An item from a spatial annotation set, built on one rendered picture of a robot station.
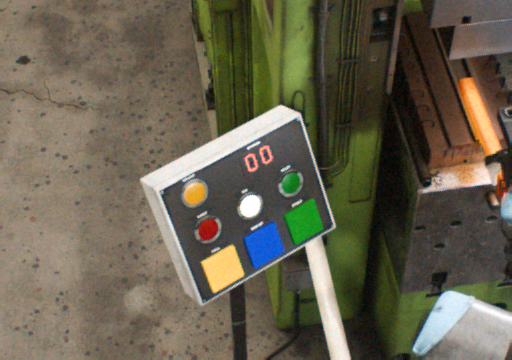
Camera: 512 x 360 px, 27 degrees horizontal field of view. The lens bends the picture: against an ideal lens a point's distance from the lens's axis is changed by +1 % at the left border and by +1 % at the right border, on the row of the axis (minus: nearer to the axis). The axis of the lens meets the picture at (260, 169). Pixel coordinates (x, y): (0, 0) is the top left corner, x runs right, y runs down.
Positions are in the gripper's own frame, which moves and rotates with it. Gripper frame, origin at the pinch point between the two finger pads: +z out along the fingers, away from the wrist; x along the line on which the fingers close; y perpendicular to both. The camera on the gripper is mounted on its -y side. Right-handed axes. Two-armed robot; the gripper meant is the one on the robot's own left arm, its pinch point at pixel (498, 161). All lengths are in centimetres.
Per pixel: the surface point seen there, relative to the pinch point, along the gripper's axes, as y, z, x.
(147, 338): 27, 101, -83
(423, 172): -0.8, 8.3, -14.3
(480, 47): -20.5, -20.9, -6.1
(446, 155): -3.9, 8.7, -8.5
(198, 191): 0, -18, -65
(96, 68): -72, 156, -91
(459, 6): -26.4, -31.4, -12.1
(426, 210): 7.1, 16.0, -13.3
